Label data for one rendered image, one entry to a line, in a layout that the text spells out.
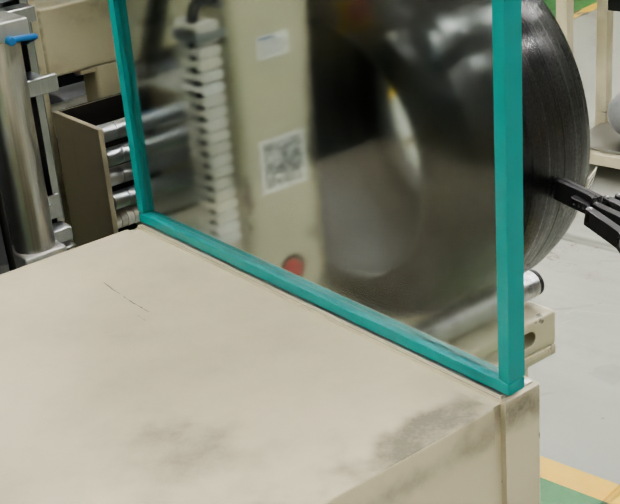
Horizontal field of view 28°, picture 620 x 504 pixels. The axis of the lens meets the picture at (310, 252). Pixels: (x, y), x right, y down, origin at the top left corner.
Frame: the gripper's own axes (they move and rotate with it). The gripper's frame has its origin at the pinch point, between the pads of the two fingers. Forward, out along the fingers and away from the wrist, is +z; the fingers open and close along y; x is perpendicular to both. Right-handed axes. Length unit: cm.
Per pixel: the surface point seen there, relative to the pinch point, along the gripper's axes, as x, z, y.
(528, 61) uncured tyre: -17.4, 9.8, 1.8
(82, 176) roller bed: 12, 69, 39
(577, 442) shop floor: 121, 54, -87
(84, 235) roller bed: 23, 70, 39
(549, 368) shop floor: 125, 84, -110
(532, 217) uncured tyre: 3.3, 3.8, 4.5
